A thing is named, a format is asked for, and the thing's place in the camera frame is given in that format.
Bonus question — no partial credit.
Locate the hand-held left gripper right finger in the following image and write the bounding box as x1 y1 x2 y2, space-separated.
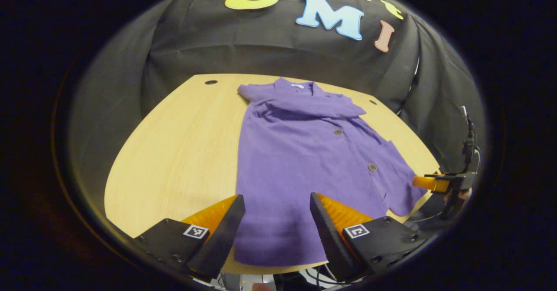
309 192 430 282

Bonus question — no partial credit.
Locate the black backdrop cloth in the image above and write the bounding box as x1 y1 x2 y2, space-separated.
67 0 487 204

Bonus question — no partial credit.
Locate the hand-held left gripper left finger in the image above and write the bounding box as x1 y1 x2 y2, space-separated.
132 194 246 281

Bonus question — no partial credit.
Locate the black cable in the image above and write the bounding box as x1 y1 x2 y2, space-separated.
305 266 338 283

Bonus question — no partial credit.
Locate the purple button shirt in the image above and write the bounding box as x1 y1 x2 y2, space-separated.
235 77 429 268

